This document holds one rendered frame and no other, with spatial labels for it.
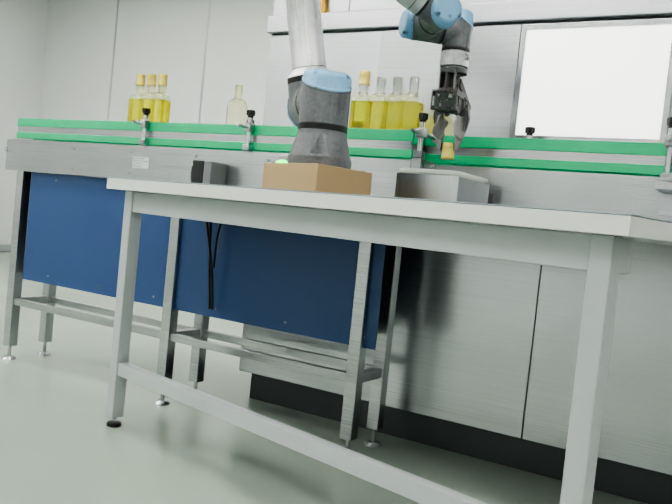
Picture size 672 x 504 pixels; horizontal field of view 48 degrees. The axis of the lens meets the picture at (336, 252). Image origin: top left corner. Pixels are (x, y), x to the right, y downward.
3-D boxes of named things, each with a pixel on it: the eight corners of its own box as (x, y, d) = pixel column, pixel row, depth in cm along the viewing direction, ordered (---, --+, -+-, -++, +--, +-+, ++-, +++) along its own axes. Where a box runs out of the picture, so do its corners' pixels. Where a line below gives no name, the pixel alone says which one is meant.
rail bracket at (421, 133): (439, 163, 216) (443, 119, 215) (414, 155, 202) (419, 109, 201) (429, 162, 218) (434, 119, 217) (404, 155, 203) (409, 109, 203)
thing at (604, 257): (563, 665, 124) (615, 235, 120) (103, 424, 227) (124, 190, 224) (588, 646, 130) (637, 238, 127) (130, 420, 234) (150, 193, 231)
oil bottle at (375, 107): (385, 163, 233) (392, 95, 232) (376, 161, 228) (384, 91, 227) (369, 163, 236) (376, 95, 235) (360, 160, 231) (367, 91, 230)
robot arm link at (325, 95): (303, 119, 169) (308, 59, 168) (292, 126, 182) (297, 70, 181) (354, 126, 172) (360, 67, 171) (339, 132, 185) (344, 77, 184)
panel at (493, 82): (666, 146, 203) (681, 20, 201) (665, 145, 200) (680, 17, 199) (374, 136, 249) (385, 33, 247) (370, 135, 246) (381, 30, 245)
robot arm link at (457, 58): (447, 56, 202) (476, 56, 198) (445, 73, 203) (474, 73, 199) (436, 49, 196) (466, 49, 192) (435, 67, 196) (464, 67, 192)
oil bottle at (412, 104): (418, 165, 227) (425, 95, 226) (410, 163, 222) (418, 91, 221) (401, 164, 230) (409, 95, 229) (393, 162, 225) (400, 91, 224)
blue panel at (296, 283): (401, 344, 230) (416, 207, 229) (374, 350, 215) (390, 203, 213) (59, 278, 312) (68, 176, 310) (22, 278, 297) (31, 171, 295)
